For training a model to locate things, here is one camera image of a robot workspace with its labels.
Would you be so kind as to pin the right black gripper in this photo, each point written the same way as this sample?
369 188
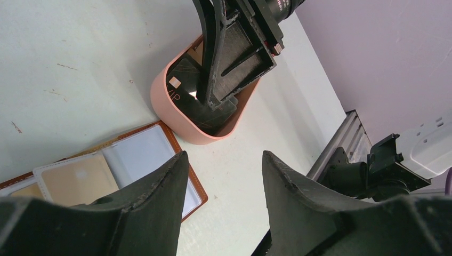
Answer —
237 50

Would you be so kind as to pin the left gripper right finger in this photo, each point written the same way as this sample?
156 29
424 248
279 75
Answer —
306 218

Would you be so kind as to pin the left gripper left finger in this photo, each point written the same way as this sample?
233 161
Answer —
143 218

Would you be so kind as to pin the brown leather card holder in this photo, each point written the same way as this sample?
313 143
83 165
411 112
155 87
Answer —
131 155

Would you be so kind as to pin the dark card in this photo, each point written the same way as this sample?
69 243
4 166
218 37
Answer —
182 79

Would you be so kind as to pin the pink oval tray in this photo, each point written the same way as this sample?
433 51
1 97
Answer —
167 111

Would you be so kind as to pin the aluminium frame rail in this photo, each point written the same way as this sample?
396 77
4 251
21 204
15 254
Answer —
351 137

